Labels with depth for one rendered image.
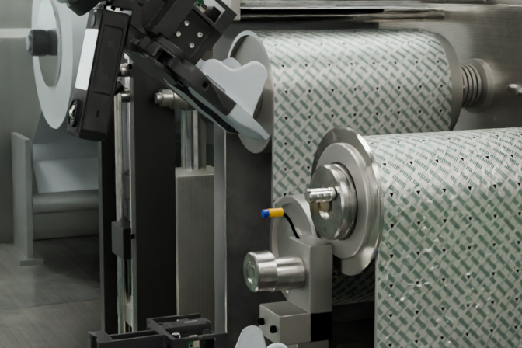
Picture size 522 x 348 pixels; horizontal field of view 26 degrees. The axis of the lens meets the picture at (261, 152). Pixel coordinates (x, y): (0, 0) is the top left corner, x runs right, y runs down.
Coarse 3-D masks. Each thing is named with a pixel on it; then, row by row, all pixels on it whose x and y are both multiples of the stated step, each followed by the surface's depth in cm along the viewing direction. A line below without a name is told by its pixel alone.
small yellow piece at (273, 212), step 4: (272, 208) 116; (276, 208) 116; (280, 208) 116; (264, 212) 115; (268, 212) 115; (272, 212) 115; (276, 212) 116; (280, 212) 116; (264, 216) 115; (268, 216) 115; (272, 216) 116; (276, 216) 116; (280, 216) 116; (284, 216) 116; (288, 220) 116; (292, 224) 116; (292, 228) 116; (296, 232) 116; (296, 236) 116
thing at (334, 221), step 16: (320, 176) 112; (336, 176) 109; (336, 192) 109; (352, 192) 108; (320, 208) 113; (336, 208) 109; (352, 208) 108; (320, 224) 112; (336, 224) 109; (352, 224) 109
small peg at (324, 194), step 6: (306, 192) 109; (312, 192) 108; (318, 192) 108; (324, 192) 108; (330, 192) 109; (306, 198) 109; (312, 198) 108; (318, 198) 108; (324, 198) 109; (330, 198) 109
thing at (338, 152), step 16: (336, 144) 112; (320, 160) 115; (336, 160) 112; (352, 160) 109; (352, 176) 109; (368, 192) 107; (368, 208) 107; (368, 224) 107; (336, 240) 113; (352, 240) 110; (352, 256) 110
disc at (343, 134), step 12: (336, 132) 112; (348, 132) 110; (324, 144) 115; (348, 144) 110; (360, 144) 108; (360, 156) 108; (372, 156) 107; (312, 168) 118; (372, 168) 106; (372, 180) 106; (372, 192) 106; (372, 204) 107; (372, 216) 107; (372, 228) 107; (372, 240) 107; (360, 252) 109; (372, 252) 107; (336, 264) 114; (348, 264) 112; (360, 264) 109
